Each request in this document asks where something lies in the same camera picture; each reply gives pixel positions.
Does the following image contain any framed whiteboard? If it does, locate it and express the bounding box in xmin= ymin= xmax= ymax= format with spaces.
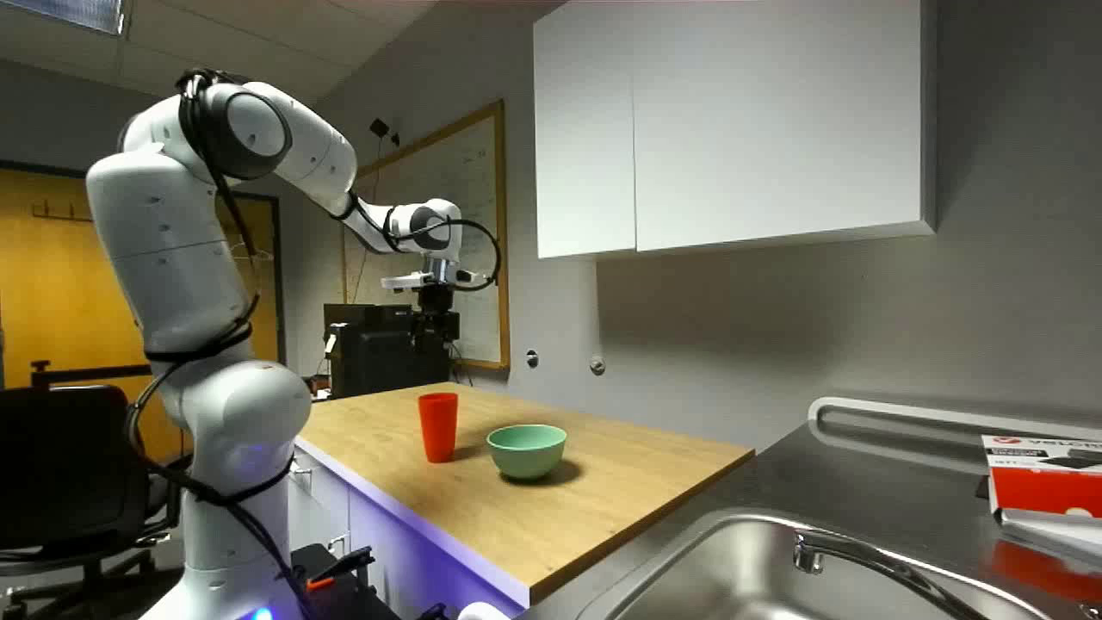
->
xmin=357 ymin=99 xmax=509 ymax=374

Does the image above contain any stainless steel sink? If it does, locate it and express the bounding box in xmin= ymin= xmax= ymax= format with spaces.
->
xmin=572 ymin=510 xmax=1058 ymax=620

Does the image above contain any green ceramic bowl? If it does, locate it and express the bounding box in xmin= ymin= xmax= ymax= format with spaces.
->
xmin=486 ymin=425 xmax=568 ymax=481

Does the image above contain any white wall cabinet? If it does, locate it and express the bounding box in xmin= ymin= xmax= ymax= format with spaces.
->
xmin=533 ymin=0 xmax=934 ymax=257

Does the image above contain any black machine on counter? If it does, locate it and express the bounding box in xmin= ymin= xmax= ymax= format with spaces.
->
xmin=324 ymin=303 xmax=457 ymax=397

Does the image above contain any wooden door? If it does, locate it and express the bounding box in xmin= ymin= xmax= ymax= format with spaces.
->
xmin=0 ymin=166 xmax=281 ymax=460

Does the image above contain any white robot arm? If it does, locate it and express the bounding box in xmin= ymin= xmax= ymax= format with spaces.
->
xmin=85 ymin=72 xmax=469 ymax=620

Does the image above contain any red and white box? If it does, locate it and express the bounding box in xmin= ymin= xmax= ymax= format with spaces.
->
xmin=981 ymin=434 xmax=1102 ymax=549

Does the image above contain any round wall knob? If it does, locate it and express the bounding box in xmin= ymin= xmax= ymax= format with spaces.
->
xmin=589 ymin=354 xmax=605 ymax=374

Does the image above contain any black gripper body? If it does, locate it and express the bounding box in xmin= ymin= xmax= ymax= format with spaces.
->
xmin=383 ymin=269 xmax=481 ymax=313

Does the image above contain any chrome sink faucet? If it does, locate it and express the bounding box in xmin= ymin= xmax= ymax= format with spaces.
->
xmin=792 ymin=535 xmax=981 ymax=620

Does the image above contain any black office chair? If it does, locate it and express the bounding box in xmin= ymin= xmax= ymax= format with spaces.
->
xmin=0 ymin=387 xmax=179 ymax=620

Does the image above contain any orange plastic cup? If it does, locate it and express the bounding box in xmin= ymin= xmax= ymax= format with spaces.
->
xmin=418 ymin=393 xmax=457 ymax=460

